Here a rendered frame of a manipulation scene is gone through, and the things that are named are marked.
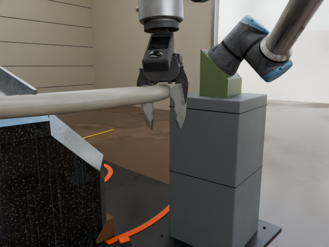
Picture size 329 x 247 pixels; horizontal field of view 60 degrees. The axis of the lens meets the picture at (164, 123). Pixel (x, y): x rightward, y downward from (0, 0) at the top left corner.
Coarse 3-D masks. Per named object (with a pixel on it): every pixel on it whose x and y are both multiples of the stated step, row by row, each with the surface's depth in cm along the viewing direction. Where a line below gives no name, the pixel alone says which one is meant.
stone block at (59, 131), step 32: (0, 128) 100; (32, 128) 106; (64, 128) 118; (0, 160) 97; (32, 160) 104; (64, 160) 113; (96, 160) 127; (0, 192) 99; (32, 192) 106; (64, 192) 115; (96, 192) 125; (0, 224) 100; (32, 224) 108; (64, 224) 117; (96, 224) 128
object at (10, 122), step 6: (0, 120) 101; (6, 120) 103; (12, 120) 104; (18, 120) 105; (24, 120) 106; (30, 120) 107; (36, 120) 109; (42, 120) 110; (48, 120) 111; (0, 126) 100
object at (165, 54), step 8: (152, 40) 55; (160, 40) 54; (168, 40) 54; (152, 48) 52; (160, 48) 52; (168, 48) 51; (144, 56) 50; (152, 56) 49; (160, 56) 49; (168, 56) 49; (144, 64) 49; (152, 64) 49; (160, 64) 49; (168, 64) 49
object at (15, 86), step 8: (0, 72) 91; (8, 72) 88; (0, 80) 92; (8, 80) 88; (16, 80) 84; (0, 88) 86; (8, 88) 88; (16, 88) 85; (24, 88) 82; (32, 88) 79; (0, 96) 81
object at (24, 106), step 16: (16, 96) 39; (32, 96) 39; (48, 96) 39; (64, 96) 39; (80, 96) 40; (96, 96) 41; (112, 96) 43; (128, 96) 44; (144, 96) 47; (160, 96) 52; (0, 112) 38; (16, 112) 38; (32, 112) 38; (48, 112) 39; (64, 112) 40
